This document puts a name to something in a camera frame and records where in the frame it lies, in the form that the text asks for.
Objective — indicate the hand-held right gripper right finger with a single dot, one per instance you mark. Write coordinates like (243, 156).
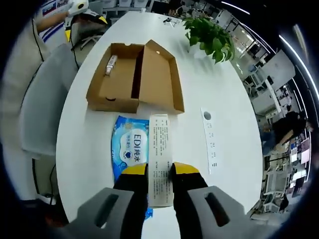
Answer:
(192, 199)

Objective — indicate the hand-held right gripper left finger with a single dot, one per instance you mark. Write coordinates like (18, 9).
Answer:
(129, 199)

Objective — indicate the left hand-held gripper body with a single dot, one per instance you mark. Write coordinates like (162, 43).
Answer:
(78, 8)

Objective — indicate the blue wet wipes pack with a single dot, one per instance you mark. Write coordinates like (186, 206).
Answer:
(129, 147)

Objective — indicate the white paper leaflet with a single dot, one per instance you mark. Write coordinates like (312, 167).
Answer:
(160, 149)

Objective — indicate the brown cardboard shoe box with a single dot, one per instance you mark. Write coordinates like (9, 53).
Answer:
(152, 74)

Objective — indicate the blue white carton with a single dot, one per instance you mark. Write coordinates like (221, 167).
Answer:
(49, 6)

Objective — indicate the white tube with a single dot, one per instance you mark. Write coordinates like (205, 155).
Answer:
(111, 65)

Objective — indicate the white table power strip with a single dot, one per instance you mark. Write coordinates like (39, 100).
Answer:
(210, 142)

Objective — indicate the person's beige shirt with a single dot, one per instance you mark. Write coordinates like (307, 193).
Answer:
(17, 74)

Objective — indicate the small black table object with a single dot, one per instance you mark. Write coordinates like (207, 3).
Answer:
(169, 21)

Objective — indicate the potted green plant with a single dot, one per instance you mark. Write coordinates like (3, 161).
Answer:
(211, 37)

